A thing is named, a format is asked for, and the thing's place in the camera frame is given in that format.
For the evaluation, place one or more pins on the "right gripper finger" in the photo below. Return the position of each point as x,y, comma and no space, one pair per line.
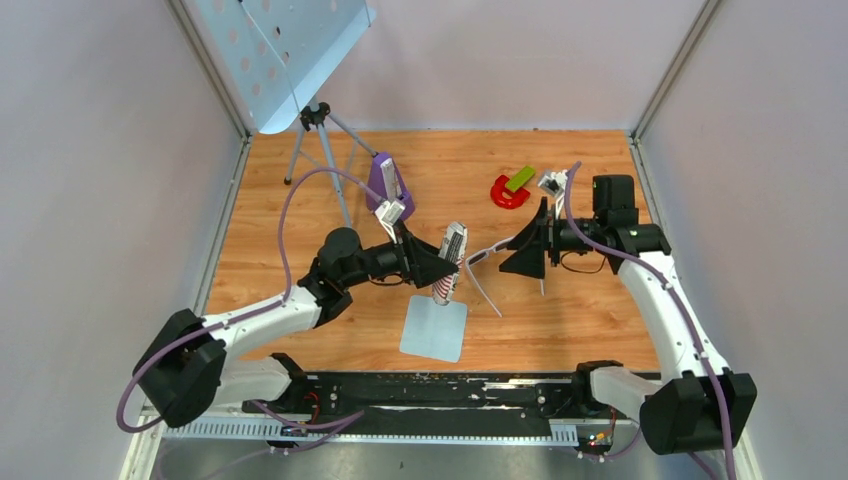
528,262
532,231

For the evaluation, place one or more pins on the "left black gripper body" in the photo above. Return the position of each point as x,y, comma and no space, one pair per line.
391,257

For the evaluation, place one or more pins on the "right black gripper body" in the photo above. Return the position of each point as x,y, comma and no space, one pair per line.
562,237

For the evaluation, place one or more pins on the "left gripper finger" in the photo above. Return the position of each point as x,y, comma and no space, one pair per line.
427,275
419,252

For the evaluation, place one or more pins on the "white frame sunglasses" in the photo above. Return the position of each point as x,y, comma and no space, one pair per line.
490,292

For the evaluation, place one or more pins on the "light blue cleaning cloth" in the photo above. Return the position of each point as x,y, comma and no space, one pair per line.
434,331

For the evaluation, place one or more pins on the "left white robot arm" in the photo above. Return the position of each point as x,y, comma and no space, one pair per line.
196,362

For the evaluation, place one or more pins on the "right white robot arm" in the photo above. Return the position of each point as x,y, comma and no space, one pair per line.
700,404

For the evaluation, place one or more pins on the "red horseshoe magnet toy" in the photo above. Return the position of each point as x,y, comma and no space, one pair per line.
504,198

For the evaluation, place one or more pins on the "green block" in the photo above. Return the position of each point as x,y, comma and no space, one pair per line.
517,181

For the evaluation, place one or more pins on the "purple metronome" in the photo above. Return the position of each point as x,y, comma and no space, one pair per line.
386,180

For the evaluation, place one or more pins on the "blue perforated music stand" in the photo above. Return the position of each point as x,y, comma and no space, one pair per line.
277,55

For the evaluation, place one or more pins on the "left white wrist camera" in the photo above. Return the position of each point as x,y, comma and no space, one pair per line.
388,212

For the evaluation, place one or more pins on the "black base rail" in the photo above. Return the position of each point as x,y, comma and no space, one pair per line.
430,405

